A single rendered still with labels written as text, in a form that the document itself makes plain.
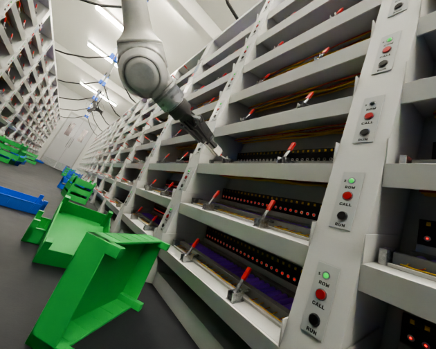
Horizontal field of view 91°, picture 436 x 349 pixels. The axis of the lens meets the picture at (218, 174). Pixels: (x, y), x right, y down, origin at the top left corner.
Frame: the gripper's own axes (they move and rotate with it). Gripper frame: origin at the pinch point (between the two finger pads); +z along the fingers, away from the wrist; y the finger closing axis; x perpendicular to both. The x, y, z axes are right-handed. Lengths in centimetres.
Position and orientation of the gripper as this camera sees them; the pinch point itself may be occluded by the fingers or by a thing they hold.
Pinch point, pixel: (213, 147)
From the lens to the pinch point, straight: 81.1
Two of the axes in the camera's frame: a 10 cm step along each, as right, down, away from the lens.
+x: 5.4, -7.7, 3.5
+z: 6.1, 6.4, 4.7
